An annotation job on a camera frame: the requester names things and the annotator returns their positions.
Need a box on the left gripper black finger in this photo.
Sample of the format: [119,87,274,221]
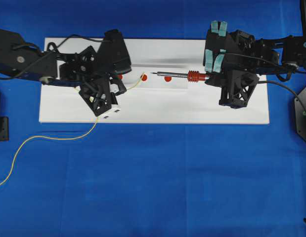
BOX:
[95,29,131,74]
[109,75,127,95]

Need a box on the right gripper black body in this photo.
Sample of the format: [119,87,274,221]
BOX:
[205,29,254,81]

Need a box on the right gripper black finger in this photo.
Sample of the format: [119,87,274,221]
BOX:
[204,49,226,73]
[210,20,228,37]

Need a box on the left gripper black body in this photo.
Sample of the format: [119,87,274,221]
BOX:
[56,45,111,86]

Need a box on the red handled soldering iron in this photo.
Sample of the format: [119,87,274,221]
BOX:
[151,70,212,82]

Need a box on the yellow solder wire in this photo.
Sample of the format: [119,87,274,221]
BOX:
[0,72,145,189]

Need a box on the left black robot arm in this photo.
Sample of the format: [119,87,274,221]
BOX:
[0,29,131,87]

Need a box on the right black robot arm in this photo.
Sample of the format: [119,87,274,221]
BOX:
[203,21,306,81]

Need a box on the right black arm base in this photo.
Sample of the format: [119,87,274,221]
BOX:
[294,87,306,142]

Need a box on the red dot mark right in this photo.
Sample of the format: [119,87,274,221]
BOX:
[164,76,172,82]

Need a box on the white work board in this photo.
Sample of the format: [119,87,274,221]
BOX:
[39,39,269,124]

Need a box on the blue table cloth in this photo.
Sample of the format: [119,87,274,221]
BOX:
[0,0,306,237]

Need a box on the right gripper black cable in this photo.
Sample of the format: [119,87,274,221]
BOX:
[224,52,302,99]

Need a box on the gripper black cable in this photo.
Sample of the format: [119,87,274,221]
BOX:
[224,52,302,99]
[47,34,106,54]

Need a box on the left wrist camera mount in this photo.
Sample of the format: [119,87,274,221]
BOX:
[79,75,121,119]

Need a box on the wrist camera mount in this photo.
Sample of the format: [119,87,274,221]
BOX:
[79,75,121,119]
[219,70,260,109]

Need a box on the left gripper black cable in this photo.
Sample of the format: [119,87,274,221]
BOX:
[47,34,106,54]

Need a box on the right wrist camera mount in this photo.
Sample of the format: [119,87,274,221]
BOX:
[219,70,260,109]

